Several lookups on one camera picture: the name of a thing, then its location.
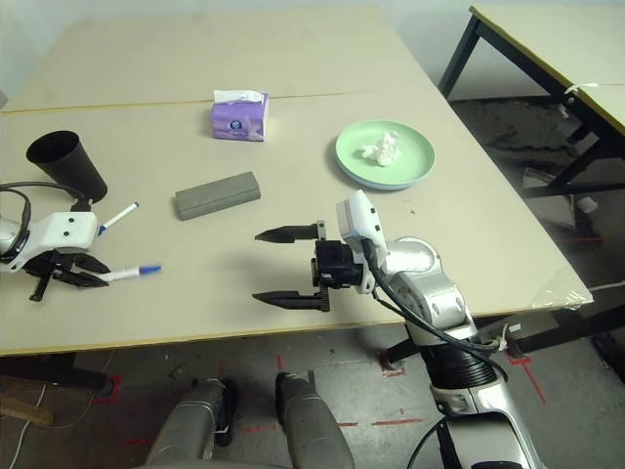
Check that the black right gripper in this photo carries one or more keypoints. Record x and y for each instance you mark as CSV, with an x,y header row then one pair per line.
x,y
337,266

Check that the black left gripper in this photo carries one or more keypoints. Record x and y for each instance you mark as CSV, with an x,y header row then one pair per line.
x,y
46,264

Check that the thick white marker blue cap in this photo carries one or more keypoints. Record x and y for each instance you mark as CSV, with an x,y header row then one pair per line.
x,y
141,270

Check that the thin white marker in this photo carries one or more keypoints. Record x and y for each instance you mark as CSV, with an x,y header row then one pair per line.
x,y
122,213

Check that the grey glasses case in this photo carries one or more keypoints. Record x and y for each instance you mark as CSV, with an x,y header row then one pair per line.
x,y
217,195

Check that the white tissue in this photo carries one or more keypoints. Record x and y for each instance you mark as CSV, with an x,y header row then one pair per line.
x,y
386,149

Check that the green plate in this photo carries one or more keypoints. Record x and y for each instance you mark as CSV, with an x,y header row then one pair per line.
x,y
415,161

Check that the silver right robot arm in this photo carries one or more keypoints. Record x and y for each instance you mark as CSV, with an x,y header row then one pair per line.
x,y
420,283

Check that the black plastic cup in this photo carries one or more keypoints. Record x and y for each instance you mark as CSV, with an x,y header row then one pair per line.
x,y
73,166

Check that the black table foot bar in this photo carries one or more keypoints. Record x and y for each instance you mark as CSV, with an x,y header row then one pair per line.
x,y
571,332
58,378

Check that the purple tissue pack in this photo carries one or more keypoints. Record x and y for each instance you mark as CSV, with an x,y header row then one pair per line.
x,y
239,124

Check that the brown wooden plank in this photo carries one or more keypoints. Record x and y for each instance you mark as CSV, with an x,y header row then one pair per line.
x,y
24,413

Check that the grey robot torso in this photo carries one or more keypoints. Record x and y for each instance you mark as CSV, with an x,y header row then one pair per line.
x,y
205,465

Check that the small white plug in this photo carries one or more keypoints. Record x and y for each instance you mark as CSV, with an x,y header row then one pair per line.
x,y
505,334

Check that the grey flat sheet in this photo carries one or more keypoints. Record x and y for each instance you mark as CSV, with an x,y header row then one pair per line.
x,y
552,210

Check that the clear plastic film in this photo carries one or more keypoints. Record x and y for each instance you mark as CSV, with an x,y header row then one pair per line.
x,y
556,293

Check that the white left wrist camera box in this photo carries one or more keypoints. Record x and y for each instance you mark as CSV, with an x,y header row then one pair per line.
x,y
63,229

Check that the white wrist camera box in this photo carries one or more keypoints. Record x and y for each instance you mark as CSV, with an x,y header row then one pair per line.
x,y
361,215
63,229

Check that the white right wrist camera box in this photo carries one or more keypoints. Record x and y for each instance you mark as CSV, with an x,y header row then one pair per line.
x,y
361,215

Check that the beige table with black frame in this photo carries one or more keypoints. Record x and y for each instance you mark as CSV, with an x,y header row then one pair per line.
x,y
610,105
561,34

